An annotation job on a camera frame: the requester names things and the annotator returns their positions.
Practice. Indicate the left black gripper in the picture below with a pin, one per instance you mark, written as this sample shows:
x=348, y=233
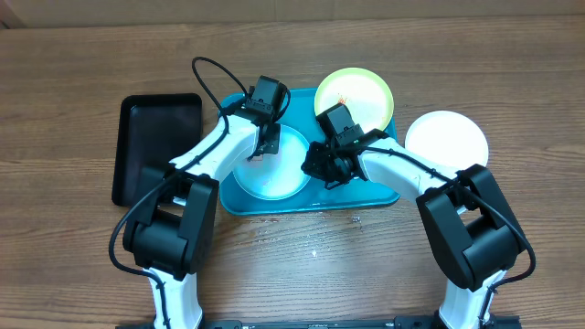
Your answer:
x=274, y=149

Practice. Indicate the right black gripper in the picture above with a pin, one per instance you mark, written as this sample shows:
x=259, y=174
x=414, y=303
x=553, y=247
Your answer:
x=321, y=169

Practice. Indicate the light blue plate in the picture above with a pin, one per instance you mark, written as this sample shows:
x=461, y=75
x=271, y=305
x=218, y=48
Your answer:
x=276, y=176

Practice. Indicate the white plate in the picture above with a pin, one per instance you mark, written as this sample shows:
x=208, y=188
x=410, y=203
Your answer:
x=448, y=138

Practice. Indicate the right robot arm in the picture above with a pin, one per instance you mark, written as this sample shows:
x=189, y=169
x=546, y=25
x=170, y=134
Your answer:
x=473, y=233

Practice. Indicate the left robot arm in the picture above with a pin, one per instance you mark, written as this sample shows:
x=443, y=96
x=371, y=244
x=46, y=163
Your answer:
x=166, y=235

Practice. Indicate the teal plastic tray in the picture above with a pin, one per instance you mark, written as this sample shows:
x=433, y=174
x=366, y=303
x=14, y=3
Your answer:
x=358, y=193

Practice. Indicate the black plastic tray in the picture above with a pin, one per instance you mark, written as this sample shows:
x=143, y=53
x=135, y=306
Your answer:
x=153, y=129

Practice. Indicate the yellow-green plate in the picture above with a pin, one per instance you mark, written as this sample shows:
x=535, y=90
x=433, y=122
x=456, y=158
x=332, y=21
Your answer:
x=366, y=95

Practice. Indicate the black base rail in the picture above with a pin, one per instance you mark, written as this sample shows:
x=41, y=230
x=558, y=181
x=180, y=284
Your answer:
x=399, y=322

